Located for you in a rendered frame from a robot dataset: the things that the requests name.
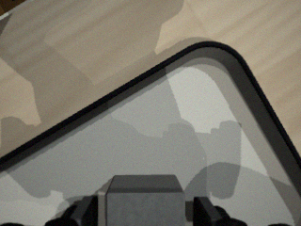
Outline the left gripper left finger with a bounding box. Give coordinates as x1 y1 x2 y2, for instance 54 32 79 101
0 196 98 226

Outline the grey tray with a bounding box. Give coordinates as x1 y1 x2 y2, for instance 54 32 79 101
0 41 301 226

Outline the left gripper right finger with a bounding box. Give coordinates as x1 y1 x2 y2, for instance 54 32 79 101
193 197 247 226

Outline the grey cube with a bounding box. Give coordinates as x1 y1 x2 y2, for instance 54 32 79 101
105 174 185 226

